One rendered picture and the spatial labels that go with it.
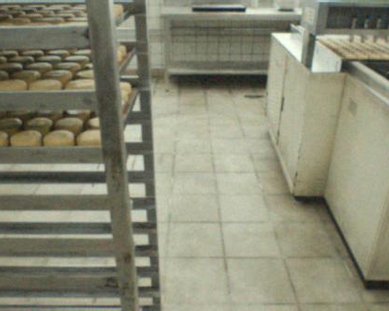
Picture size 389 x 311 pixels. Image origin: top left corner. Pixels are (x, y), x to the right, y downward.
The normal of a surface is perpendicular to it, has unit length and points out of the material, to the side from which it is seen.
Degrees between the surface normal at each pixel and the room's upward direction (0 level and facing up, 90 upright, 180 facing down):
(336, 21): 90
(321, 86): 90
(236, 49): 90
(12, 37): 90
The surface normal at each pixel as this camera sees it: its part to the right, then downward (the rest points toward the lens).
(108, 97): 0.01, 0.45
